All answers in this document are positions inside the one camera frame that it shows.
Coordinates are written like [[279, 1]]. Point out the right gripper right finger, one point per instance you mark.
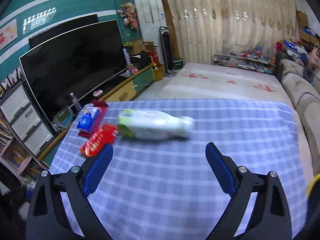
[[270, 217]]

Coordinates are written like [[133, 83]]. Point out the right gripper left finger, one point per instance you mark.
[[47, 217]]

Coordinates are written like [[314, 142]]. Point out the white green plastic bottle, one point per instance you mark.
[[153, 125]]

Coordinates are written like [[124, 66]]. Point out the yellow rimmed black trash bin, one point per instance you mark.
[[313, 196]]

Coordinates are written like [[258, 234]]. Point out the red snack packet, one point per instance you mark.
[[106, 134]]

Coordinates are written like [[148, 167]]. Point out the blue tissue pack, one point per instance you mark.
[[89, 119]]

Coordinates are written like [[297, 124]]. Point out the white drawer unit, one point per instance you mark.
[[25, 121]]

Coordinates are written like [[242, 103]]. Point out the blue checkered tablecloth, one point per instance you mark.
[[167, 190]]

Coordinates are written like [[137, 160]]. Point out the clear water bottle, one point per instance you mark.
[[75, 102]]

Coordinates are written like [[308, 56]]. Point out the beige sectional sofa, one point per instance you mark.
[[302, 87]]

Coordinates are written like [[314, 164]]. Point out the floral floor mat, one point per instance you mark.
[[202, 81]]

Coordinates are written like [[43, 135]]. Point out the black flat television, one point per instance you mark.
[[78, 61]]

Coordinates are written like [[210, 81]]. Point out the low shelf with toys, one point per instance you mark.
[[244, 63]]

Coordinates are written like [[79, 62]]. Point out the pile of plush toys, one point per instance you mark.
[[300, 56]]

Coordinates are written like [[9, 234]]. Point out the cardboard box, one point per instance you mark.
[[137, 46]]

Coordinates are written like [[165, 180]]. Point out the black tower fan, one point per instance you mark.
[[167, 53]]

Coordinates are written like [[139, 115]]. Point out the beige lace curtain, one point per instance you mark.
[[205, 28]]

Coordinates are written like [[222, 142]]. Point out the artificial flower bouquet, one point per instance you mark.
[[127, 12]]

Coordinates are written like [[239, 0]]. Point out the white standing air conditioner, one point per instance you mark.
[[151, 17]]

